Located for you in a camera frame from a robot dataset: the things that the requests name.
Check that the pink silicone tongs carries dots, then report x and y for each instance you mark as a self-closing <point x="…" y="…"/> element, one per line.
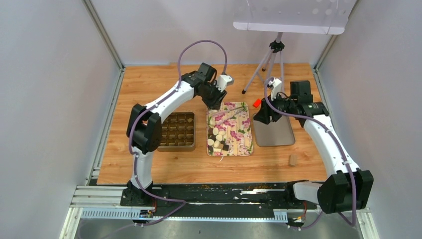
<point x="228" y="115"/>

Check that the gold chocolate tin box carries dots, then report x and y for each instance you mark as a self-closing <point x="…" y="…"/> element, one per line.
<point x="178" y="135"/>

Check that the white overhead light panel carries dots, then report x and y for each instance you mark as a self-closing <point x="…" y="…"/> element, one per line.
<point x="294" y="16"/>

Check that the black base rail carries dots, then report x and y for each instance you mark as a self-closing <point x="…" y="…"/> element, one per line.
<point x="244" y="202"/>

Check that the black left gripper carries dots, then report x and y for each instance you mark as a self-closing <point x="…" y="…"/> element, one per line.
<point x="215" y="104"/>

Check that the grey metal tin lid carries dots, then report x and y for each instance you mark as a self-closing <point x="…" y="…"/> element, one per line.
<point x="278" y="133"/>

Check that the white swirl round chocolate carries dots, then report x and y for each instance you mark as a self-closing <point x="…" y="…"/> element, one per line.
<point x="216" y="144"/>

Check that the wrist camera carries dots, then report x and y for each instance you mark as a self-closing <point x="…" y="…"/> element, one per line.
<point x="223" y="81"/>
<point x="275" y="85"/>

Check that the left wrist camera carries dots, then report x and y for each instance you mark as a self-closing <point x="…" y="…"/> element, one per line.
<point x="223" y="81"/>

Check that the floral patterned tray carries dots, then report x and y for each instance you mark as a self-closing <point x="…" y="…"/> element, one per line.
<point x="236" y="132"/>

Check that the small wooden block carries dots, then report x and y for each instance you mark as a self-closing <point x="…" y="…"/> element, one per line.
<point x="292" y="160"/>

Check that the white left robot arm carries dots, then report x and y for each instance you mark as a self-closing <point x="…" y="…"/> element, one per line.
<point x="144" y="130"/>

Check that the small red block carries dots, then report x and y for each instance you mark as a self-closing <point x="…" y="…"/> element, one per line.
<point x="257" y="103"/>

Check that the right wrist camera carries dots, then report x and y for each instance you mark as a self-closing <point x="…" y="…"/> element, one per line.
<point x="275" y="85"/>

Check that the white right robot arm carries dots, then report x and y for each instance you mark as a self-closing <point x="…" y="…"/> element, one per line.
<point x="347" y="187"/>

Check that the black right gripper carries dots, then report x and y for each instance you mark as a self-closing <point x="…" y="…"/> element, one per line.
<point x="263" y="115"/>

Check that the white tripod stand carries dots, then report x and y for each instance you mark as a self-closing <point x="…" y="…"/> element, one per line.
<point x="276" y="48"/>

